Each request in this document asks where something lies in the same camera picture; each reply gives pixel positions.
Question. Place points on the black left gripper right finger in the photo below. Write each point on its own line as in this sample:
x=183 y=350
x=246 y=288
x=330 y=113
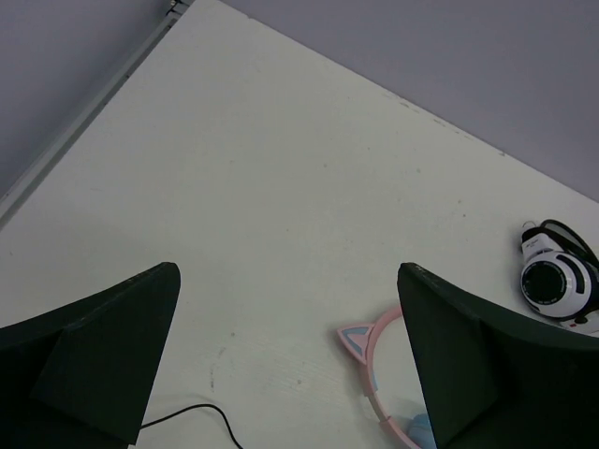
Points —
x=494 y=378

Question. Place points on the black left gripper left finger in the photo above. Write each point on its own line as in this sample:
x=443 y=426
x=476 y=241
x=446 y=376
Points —
x=81 y=376

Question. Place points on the pink blue cat-ear headphones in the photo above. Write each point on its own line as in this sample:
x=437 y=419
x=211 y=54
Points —
x=360 y=340

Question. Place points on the white black headphones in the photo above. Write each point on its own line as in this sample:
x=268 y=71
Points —
x=559 y=278

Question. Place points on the metal table edge rail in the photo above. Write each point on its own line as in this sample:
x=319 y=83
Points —
x=61 y=62

